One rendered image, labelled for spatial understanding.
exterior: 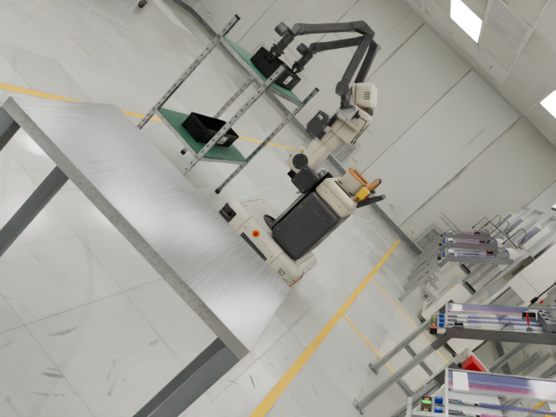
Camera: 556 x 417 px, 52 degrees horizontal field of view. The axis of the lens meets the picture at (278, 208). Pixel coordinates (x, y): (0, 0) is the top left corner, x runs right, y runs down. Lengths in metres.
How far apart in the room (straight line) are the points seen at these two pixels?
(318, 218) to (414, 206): 7.33
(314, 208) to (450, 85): 7.60
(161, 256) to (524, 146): 9.94
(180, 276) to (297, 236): 2.44
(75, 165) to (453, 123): 9.86
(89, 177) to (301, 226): 2.45
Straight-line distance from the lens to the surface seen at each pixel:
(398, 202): 10.79
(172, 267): 1.15
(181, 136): 3.57
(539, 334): 3.52
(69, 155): 1.22
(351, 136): 3.66
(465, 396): 2.48
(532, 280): 6.78
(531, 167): 10.84
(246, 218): 3.59
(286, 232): 3.56
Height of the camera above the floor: 1.29
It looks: 14 degrees down
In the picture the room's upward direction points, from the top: 46 degrees clockwise
